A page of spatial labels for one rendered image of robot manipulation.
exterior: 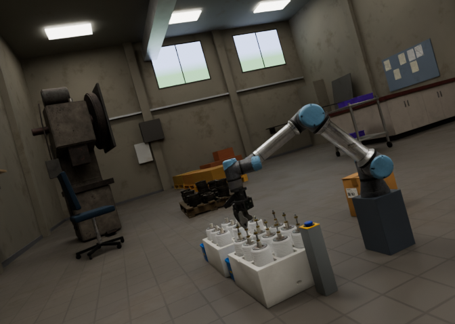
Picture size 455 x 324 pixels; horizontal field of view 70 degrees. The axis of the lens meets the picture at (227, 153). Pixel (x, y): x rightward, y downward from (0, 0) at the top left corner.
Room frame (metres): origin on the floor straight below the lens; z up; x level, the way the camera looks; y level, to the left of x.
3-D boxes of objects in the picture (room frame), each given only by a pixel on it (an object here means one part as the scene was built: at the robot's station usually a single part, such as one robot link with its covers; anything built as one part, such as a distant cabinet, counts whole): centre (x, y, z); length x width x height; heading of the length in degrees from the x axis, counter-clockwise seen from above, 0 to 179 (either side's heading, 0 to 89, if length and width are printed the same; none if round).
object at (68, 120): (5.38, 2.34, 1.27); 1.31 x 1.17 x 2.55; 19
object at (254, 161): (1.70, -0.10, 0.64); 0.11 x 0.11 x 0.08; 87
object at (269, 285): (1.74, -0.10, 0.09); 0.39 x 0.39 x 0.18; 21
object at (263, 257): (1.59, -0.03, 0.16); 0.10 x 0.10 x 0.18
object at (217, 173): (7.58, 0.36, 0.23); 1.31 x 0.94 x 0.46; 21
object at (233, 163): (1.69, 0.00, 0.64); 0.09 x 0.08 x 0.11; 87
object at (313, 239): (1.50, -0.27, 0.16); 0.07 x 0.07 x 0.31; 21
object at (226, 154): (11.61, 0.32, 0.42); 1.51 x 1.15 x 0.85; 109
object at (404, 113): (8.29, -4.38, 0.48); 2.64 x 2.08 x 0.97; 109
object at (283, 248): (1.63, -0.14, 0.16); 0.10 x 0.10 x 0.18
